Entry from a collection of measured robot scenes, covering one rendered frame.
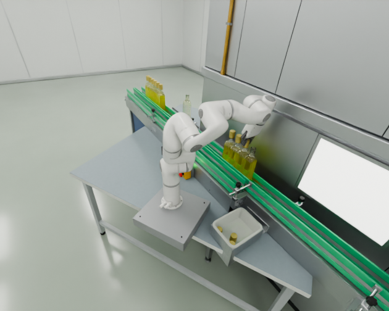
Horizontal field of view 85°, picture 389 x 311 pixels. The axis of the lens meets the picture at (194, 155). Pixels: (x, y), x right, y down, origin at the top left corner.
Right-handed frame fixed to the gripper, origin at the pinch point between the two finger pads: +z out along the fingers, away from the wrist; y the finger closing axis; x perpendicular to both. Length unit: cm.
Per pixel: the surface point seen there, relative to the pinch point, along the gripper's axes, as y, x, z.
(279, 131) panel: -11.8, 8.1, -10.6
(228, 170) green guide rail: 6.3, 2.5, 21.2
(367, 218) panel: -11, 62, -8
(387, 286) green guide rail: -2, 83, 2
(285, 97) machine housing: -14.8, -0.7, -25.9
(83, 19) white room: -39, -566, 139
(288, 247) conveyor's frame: 7, 54, 23
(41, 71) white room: 79, -539, 244
